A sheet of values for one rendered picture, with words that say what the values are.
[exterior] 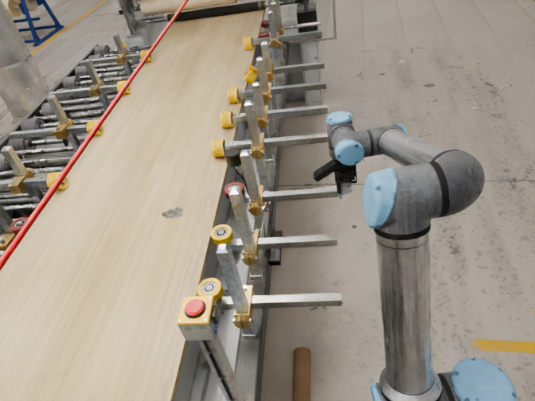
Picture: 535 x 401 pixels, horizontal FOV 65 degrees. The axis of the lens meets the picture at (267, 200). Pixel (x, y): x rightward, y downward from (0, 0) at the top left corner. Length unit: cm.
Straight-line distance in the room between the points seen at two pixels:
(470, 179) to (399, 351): 43
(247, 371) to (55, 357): 57
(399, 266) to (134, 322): 84
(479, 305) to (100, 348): 183
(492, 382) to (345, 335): 114
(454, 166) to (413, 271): 23
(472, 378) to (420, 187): 57
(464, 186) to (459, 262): 176
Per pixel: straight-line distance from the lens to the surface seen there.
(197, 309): 94
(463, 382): 124
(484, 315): 245
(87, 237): 179
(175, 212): 168
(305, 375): 211
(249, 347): 148
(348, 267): 255
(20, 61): 523
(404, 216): 87
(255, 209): 168
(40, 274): 175
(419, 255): 93
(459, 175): 90
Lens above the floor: 196
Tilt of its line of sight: 40 degrees down
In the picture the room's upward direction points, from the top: 11 degrees counter-clockwise
